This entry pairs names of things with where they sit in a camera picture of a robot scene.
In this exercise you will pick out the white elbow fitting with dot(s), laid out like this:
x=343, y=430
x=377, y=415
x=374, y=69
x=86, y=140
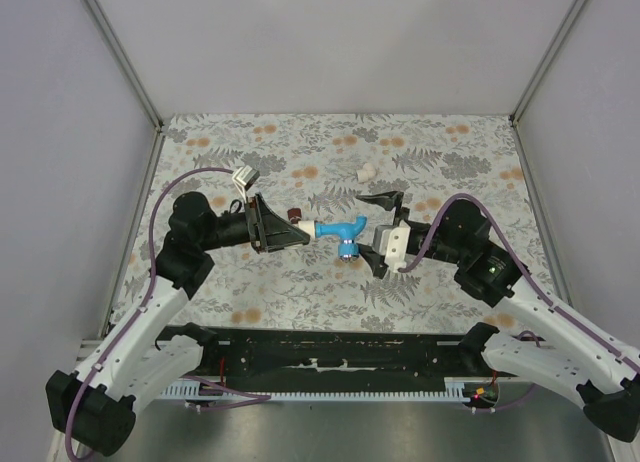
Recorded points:
x=309, y=227

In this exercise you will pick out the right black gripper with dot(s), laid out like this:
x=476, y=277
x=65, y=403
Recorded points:
x=388, y=201

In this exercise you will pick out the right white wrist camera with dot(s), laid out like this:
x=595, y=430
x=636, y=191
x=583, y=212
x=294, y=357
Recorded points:
x=391, y=242

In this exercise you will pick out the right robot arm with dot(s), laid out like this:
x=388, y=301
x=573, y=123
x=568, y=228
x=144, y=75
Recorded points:
x=596, y=371

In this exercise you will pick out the floral patterned table mat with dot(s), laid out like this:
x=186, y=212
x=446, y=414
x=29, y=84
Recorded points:
x=310, y=162

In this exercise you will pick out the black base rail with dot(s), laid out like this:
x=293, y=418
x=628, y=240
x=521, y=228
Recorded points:
x=258, y=360

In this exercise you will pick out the blue plastic water faucet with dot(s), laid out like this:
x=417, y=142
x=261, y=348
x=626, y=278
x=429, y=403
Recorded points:
x=347, y=234

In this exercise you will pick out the brown plastic water faucet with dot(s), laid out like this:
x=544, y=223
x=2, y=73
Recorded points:
x=294, y=215

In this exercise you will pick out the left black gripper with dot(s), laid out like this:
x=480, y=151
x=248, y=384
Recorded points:
x=269, y=231

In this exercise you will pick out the right aluminium frame post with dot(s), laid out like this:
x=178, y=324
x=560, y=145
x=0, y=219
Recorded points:
x=551, y=53

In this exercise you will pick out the aluminium frame post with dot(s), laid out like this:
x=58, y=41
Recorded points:
x=118, y=52
x=551, y=53

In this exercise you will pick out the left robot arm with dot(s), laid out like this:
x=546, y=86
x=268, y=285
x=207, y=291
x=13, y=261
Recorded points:
x=98, y=403

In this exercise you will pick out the green circuit board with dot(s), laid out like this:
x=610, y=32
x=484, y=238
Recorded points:
x=489, y=395

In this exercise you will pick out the left aluminium frame post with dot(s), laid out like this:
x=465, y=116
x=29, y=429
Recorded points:
x=118, y=52

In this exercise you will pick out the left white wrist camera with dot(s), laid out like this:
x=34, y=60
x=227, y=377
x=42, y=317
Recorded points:
x=243, y=179

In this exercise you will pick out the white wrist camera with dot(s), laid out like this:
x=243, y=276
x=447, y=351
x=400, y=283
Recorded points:
x=243, y=179
x=391, y=242

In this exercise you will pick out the white slotted cable duct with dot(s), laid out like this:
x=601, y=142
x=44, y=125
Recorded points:
x=193, y=391

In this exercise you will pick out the white elbow fitting far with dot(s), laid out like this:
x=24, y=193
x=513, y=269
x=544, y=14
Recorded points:
x=366, y=173

